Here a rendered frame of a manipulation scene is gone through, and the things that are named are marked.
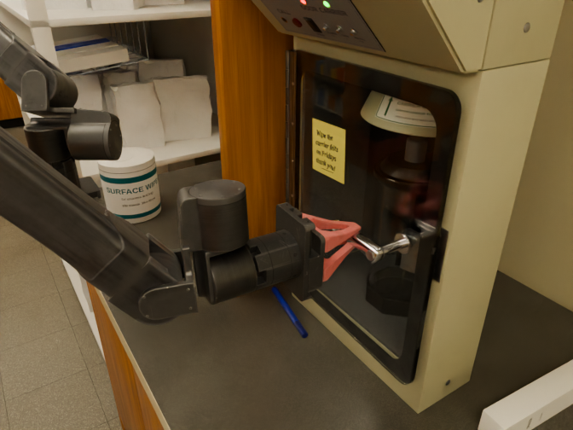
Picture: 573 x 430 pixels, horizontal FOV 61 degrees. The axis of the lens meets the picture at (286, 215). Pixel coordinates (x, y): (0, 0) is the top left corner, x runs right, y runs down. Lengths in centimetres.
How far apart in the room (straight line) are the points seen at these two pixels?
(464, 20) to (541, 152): 56
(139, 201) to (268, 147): 46
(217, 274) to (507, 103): 35
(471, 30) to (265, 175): 46
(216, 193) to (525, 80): 34
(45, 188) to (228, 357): 45
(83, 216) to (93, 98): 127
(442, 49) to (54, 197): 36
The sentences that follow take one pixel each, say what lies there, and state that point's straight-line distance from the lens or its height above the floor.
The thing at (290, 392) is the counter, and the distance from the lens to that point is 76.
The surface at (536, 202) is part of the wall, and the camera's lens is 102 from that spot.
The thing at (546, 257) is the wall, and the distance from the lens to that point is 105.
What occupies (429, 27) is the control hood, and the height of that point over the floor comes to 145.
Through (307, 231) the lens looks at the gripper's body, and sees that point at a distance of 52.
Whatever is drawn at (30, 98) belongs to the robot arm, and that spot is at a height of 133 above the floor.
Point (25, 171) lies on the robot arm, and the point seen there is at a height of 135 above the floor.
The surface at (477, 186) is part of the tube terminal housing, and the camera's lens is 57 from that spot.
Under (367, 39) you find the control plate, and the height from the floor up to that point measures 143.
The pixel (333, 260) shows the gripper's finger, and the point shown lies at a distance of 57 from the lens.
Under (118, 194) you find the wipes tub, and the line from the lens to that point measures 118.
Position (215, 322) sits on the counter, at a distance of 87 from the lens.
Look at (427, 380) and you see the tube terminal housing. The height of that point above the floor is 100.
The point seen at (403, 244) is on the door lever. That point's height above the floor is 120.
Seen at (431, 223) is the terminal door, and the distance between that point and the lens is 56.
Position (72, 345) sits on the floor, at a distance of 238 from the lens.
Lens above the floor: 151
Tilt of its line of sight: 28 degrees down
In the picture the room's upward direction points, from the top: straight up
